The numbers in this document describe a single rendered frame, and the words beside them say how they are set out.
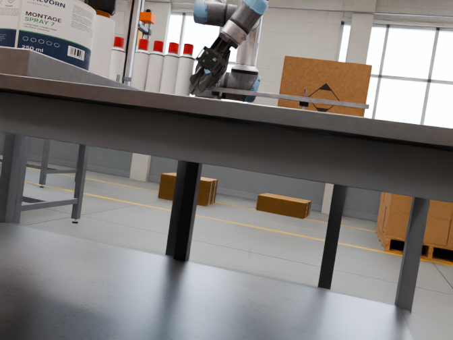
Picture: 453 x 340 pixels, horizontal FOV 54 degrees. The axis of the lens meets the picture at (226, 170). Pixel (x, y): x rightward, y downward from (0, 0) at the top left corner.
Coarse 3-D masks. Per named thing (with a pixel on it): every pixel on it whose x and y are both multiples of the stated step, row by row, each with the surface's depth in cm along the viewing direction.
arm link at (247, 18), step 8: (248, 0) 133; (256, 0) 133; (264, 0) 134; (240, 8) 134; (248, 8) 133; (256, 8) 133; (264, 8) 135; (232, 16) 136; (240, 16) 134; (248, 16) 134; (256, 16) 135; (240, 24) 134; (248, 24) 135; (256, 24) 141; (248, 32) 137
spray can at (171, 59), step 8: (176, 48) 144; (168, 56) 143; (176, 56) 143; (168, 64) 143; (176, 64) 144; (168, 72) 143; (176, 72) 144; (168, 80) 143; (160, 88) 144; (168, 88) 143
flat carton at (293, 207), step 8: (264, 200) 578; (272, 200) 575; (280, 200) 571; (288, 200) 568; (296, 200) 579; (304, 200) 595; (256, 208) 582; (264, 208) 578; (272, 208) 575; (280, 208) 571; (288, 208) 568; (296, 208) 564; (304, 208) 560; (288, 216) 568; (296, 216) 564; (304, 216) 569
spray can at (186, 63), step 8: (184, 48) 143; (192, 48) 143; (184, 56) 142; (184, 64) 142; (192, 64) 143; (184, 72) 142; (192, 72) 144; (176, 80) 144; (184, 80) 142; (176, 88) 143; (184, 88) 142
